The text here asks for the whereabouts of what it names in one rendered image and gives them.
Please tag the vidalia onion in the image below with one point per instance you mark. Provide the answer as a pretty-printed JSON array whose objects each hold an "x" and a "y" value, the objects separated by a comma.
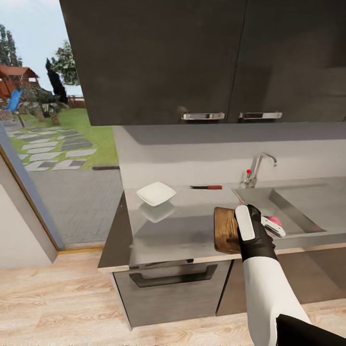
[{"x": 275, "y": 220}]

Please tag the bowl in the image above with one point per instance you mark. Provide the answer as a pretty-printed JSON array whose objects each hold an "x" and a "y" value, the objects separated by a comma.
[{"x": 156, "y": 194}]

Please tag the fixed window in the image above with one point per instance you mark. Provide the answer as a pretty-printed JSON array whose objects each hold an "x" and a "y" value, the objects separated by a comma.
[{"x": 68, "y": 171}]

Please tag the cutting board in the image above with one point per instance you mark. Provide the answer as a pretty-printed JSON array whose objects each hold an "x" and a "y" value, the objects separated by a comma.
[{"x": 225, "y": 228}]

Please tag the drop in sink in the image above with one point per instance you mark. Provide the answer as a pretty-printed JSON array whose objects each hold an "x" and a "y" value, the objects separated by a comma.
[{"x": 303, "y": 210}]

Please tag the dishwasher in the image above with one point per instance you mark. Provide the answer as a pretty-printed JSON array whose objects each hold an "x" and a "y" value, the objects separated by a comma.
[{"x": 172, "y": 293}]

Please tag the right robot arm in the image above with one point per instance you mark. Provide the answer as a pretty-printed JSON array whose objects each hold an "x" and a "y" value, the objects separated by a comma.
[{"x": 274, "y": 314}]

